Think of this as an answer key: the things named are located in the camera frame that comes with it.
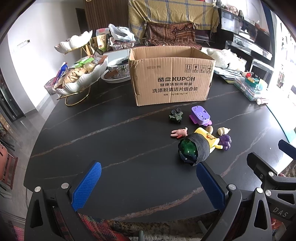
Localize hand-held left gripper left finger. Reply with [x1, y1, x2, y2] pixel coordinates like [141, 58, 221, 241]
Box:
[23, 160, 121, 241]

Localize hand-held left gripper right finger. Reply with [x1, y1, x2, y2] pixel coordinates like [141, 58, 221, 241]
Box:
[196, 162, 273, 241]

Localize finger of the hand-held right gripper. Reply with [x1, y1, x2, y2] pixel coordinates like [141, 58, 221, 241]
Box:
[278, 139, 296, 161]
[246, 152, 296, 189]

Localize green toy car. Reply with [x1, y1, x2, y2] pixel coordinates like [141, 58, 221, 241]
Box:
[168, 108, 184, 122]

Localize brown cardboard box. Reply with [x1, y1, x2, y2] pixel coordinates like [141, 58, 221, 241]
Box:
[128, 46, 216, 106]

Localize black marble desktop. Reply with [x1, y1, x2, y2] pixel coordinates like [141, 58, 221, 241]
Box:
[23, 76, 293, 223]

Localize black green roll toy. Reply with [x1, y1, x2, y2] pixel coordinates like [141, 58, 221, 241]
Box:
[178, 133, 210, 167]

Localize purple grapes toy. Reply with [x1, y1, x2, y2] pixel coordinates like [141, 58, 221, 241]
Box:
[218, 134, 232, 151]

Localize patterned rug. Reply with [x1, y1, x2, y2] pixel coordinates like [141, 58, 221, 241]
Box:
[76, 209, 208, 241]

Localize clear plastic storage box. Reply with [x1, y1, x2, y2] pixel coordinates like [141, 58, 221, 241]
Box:
[234, 76, 269, 102]

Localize purple plastic toy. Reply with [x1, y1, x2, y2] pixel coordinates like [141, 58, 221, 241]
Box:
[189, 105, 213, 126]

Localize green red block toy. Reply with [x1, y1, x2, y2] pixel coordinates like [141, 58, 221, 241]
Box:
[243, 72, 266, 90]

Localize red wooden chair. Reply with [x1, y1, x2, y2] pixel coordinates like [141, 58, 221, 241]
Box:
[0, 142, 18, 189]

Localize piano bench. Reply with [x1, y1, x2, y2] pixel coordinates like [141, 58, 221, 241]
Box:
[250, 59, 274, 77]

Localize stack of books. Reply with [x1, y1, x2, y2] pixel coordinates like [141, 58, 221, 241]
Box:
[214, 67, 243, 84]

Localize pile of snack packets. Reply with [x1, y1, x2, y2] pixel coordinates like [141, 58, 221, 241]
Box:
[44, 57, 108, 92]

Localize white plush toy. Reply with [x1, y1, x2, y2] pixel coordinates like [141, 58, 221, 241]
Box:
[206, 48, 247, 70]

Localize dark glass door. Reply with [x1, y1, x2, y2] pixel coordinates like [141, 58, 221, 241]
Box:
[0, 70, 23, 121]

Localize white patterned ceramic bowl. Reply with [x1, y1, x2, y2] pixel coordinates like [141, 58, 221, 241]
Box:
[107, 58, 130, 77]

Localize black piano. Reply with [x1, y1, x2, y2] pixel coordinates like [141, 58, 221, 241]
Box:
[220, 7, 275, 61]

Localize white low cabinet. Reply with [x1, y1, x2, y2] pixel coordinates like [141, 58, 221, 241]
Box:
[103, 47, 130, 63]

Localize white shell tiered stand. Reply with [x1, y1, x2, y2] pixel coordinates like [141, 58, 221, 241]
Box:
[44, 30, 109, 107]

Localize row of snack pouches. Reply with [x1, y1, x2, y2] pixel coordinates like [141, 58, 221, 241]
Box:
[92, 29, 111, 52]

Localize foil food trays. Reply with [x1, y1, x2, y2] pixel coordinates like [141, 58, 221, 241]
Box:
[110, 40, 136, 50]

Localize white plastic bag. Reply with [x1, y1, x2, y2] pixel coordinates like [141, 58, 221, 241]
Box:
[108, 24, 136, 43]

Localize brown patterned cloth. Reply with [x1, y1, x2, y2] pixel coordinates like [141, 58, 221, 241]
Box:
[146, 22, 197, 47]

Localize yellow plaid blanket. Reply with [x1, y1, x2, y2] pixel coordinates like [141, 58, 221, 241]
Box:
[128, 0, 219, 42]

